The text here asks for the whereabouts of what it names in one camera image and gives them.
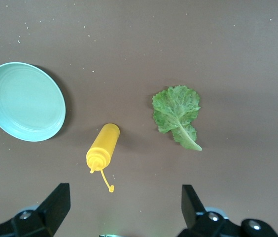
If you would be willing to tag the light green plate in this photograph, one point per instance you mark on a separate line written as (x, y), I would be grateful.
(23, 101)

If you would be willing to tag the yellow squeeze bottle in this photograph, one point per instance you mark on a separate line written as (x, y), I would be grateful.
(103, 145)

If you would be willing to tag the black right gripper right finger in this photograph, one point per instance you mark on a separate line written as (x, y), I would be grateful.
(203, 224)

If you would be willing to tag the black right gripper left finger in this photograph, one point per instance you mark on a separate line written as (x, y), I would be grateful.
(47, 217)

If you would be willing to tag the green lettuce leaf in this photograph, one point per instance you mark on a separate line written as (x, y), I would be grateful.
(174, 108)

